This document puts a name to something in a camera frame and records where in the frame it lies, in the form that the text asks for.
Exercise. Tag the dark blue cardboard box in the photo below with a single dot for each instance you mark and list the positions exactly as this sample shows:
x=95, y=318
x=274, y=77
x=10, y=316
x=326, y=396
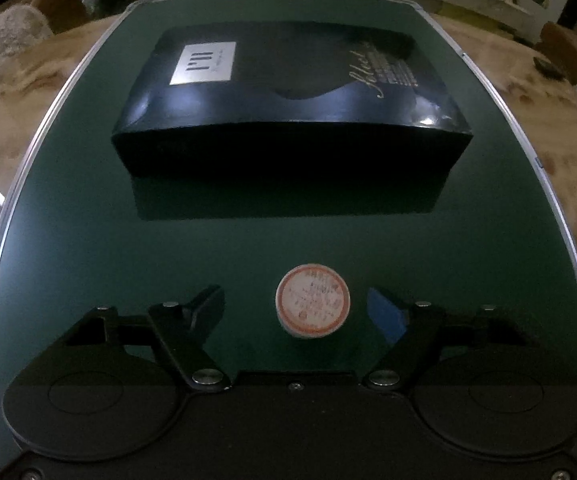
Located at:
x=288, y=110

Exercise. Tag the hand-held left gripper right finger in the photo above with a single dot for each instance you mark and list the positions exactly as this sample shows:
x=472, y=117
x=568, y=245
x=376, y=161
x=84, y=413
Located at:
x=387, y=319

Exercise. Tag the black remote control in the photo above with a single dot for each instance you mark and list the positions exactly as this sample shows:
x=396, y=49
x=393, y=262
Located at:
x=548, y=67

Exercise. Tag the small round jar white lid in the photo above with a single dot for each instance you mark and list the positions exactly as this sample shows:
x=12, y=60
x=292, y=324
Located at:
x=312, y=300

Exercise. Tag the dark green glass mat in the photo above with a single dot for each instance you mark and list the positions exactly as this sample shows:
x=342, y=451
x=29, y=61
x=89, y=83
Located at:
x=528, y=125

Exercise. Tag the green glass board silver frame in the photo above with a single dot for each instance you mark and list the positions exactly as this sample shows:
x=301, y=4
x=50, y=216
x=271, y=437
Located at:
x=278, y=245

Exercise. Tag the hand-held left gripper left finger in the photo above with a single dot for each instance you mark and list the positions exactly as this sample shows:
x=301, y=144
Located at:
x=202, y=310

